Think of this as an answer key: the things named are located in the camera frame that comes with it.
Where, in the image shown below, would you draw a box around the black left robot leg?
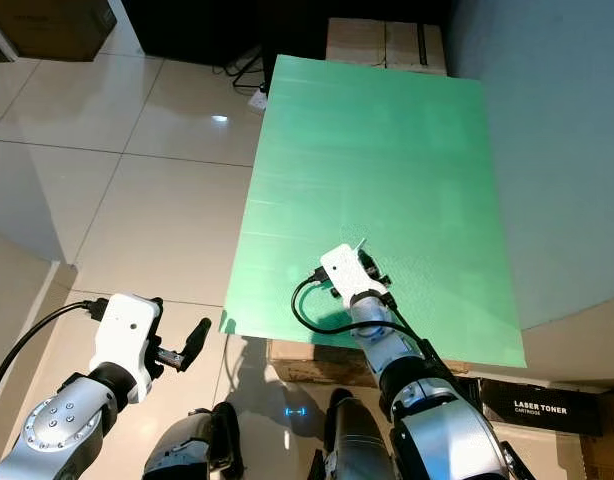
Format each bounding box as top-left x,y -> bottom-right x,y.
142,402 -> 243,480

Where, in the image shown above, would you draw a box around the black robot leg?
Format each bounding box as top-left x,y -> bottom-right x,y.
312,388 -> 398,480
142,402 -> 243,480

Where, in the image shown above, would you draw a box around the light green corrugated sheet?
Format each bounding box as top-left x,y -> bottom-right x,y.
219,54 -> 529,369

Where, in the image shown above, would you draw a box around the black right robot leg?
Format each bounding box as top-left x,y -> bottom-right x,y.
312,388 -> 398,480

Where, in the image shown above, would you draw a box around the black laser toner box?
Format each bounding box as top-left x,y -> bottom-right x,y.
457,376 -> 604,437

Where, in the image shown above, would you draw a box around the white cardboard carton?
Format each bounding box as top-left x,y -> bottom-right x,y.
325,18 -> 388,69
385,20 -> 448,77

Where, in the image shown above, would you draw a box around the black cabinet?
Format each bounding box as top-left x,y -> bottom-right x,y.
122,0 -> 453,111

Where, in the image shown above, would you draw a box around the brown cardboard box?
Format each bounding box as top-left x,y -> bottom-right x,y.
9,0 -> 118,63

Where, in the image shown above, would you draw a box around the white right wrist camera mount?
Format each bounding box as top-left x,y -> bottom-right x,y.
320,243 -> 378,301

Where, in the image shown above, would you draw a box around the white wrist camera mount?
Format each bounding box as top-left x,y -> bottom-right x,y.
97,293 -> 163,386
320,243 -> 378,301

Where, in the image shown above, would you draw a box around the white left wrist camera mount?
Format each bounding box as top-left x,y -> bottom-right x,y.
97,293 -> 163,386

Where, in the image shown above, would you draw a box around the black floor cables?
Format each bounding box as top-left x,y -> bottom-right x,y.
222,50 -> 268,93

